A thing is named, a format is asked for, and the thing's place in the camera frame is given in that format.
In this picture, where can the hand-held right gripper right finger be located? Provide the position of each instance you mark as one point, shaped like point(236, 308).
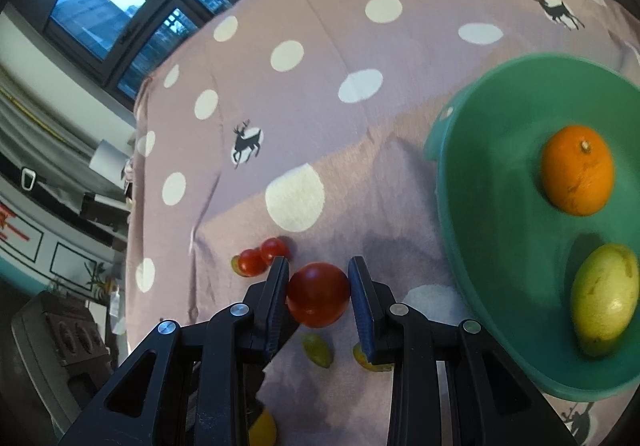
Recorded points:
point(361, 306)

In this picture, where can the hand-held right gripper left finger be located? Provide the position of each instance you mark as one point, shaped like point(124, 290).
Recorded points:
point(277, 296)

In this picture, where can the red cherry tomato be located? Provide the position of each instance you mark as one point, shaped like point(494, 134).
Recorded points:
point(250, 262)
point(274, 248)
point(320, 293)

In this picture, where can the small green oval fruit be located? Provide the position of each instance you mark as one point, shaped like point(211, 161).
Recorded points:
point(317, 350)
point(234, 264)

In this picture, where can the small green-orange oval fruit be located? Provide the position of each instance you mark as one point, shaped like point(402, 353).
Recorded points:
point(372, 366)

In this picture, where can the yellow lemon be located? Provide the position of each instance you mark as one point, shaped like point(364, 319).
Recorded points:
point(263, 428)

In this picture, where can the green plastic bowl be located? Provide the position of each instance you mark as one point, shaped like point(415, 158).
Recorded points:
point(495, 206)

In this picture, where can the yellow-green mango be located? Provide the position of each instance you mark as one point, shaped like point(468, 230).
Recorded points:
point(605, 298)

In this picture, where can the orange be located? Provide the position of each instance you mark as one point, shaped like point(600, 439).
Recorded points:
point(577, 171)

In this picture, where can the pink dotted deer blanket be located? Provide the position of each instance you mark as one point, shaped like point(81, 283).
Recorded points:
point(325, 126)

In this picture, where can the potted plant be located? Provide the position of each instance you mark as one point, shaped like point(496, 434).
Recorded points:
point(97, 278)

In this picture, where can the dark grey bulky object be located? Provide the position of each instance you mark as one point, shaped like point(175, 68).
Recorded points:
point(55, 351)

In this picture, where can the grey curtain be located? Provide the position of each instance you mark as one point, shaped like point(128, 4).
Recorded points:
point(45, 136)

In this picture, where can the dark framed window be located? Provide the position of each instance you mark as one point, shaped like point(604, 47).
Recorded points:
point(100, 11)

